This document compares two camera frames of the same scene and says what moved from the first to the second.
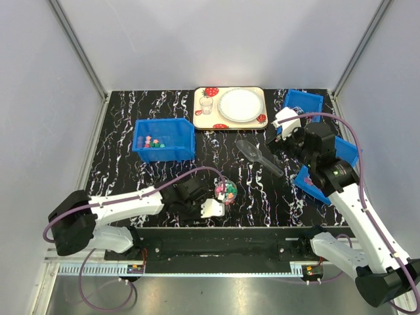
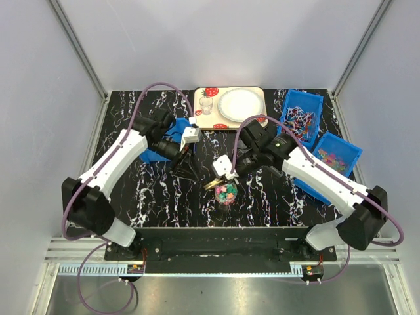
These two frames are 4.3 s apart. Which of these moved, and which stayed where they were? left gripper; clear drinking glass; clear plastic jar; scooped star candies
Moved: left gripper
Stayed: clear drinking glass; clear plastic jar; scooped star candies
